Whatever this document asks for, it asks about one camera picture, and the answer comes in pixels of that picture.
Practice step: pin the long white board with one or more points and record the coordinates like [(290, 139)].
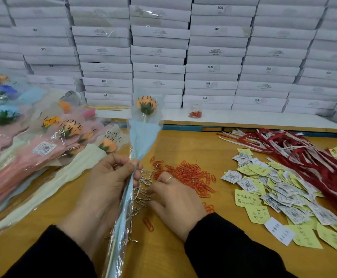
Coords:
[(261, 119)]

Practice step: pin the person's right hand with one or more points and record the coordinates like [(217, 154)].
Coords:
[(177, 205)]

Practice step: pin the pile of red ribbons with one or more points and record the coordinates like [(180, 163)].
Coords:
[(307, 162)]

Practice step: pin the wall of stacked white boxes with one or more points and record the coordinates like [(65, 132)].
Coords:
[(157, 49)]

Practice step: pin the cream orange rose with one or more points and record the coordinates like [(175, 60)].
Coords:
[(47, 182)]

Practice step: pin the pile of silver twist ties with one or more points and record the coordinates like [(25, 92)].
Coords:
[(142, 194)]

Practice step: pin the person's left forearm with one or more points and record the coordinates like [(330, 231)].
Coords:
[(47, 257)]

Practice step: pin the person's right forearm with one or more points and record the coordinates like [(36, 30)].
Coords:
[(232, 254)]

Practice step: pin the pile of yellow white tags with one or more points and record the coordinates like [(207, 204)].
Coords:
[(273, 194)]

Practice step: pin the small bag of red clips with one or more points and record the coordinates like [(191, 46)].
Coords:
[(196, 114)]

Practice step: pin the pile of orange paper clips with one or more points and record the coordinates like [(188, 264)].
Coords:
[(191, 173)]

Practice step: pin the pile of flowers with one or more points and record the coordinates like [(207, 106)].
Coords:
[(18, 165)]

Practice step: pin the blue orange rose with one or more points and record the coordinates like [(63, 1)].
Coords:
[(144, 136)]

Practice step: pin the person's left hand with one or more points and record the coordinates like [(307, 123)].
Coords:
[(102, 199)]

